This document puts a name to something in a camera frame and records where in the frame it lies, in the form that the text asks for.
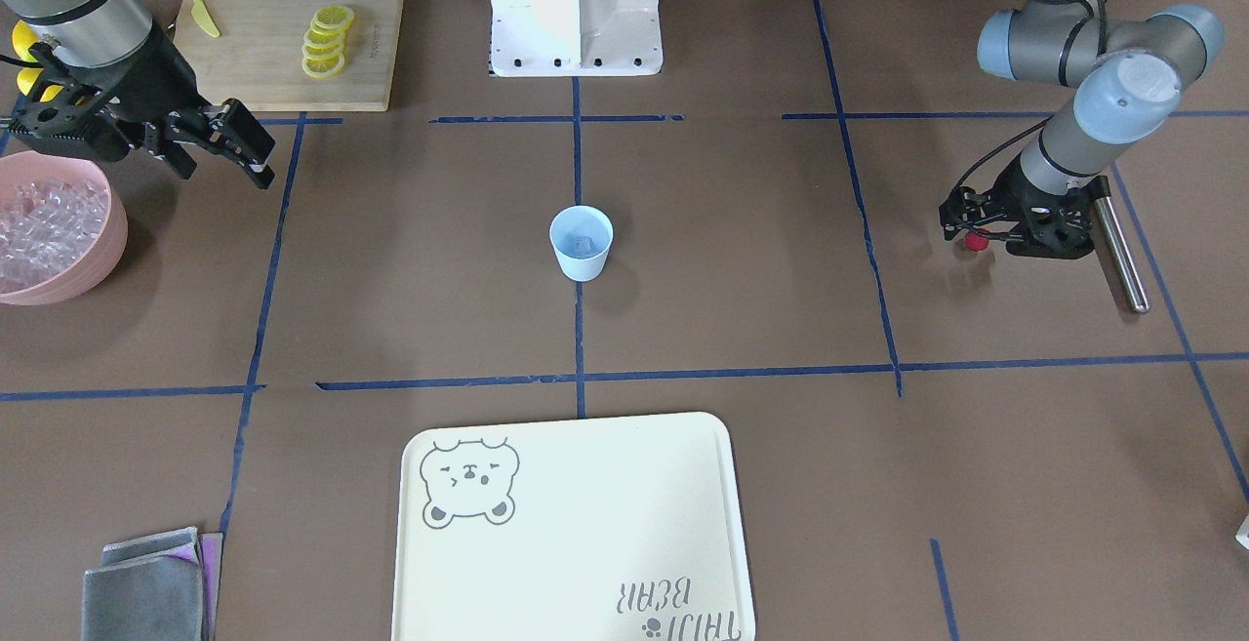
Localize cream bear tray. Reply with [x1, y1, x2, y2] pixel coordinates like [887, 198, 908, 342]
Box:
[391, 414, 757, 640]

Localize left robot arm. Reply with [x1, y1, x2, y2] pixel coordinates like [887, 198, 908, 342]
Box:
[940, 0, 1227, 260]

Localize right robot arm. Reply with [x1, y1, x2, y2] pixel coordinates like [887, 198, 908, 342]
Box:
[2, 0, 275, 190]

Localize light blue plastic cup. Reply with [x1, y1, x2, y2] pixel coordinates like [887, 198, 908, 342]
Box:
[548, 205, 615, 284]

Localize wooden cutting board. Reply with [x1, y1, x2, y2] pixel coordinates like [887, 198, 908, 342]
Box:
[174, 0, 403, 112]

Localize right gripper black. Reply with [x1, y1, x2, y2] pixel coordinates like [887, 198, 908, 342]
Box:
[7, 31, 275, 190]

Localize clear ice cubes pile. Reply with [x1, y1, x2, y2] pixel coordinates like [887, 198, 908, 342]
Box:
[1, 177, 110, 294]

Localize pink bowl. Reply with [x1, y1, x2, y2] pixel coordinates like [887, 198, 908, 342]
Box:
[2, 151, 127, 306]

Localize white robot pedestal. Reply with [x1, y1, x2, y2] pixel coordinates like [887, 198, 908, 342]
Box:
[488, 0, 664, 77]

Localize steel muddler black tip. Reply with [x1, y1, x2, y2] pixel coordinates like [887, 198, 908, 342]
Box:
[1088, 177, 1150, 314]

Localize yellow plastic knife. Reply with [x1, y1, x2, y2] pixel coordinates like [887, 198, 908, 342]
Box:
[190, 0, 222, 37]

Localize lemon slices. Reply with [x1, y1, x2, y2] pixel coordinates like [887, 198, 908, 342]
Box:
[301, 4, 356, 80]

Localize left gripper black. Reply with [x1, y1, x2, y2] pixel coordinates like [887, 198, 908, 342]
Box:
[940, 164, 1097, 260]

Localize red strawberry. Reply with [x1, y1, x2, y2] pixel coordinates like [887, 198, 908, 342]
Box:
[962, 231, 990, 252]

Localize folded grey cloth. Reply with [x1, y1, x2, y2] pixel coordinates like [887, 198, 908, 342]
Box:
[80, 526, 224, 640]

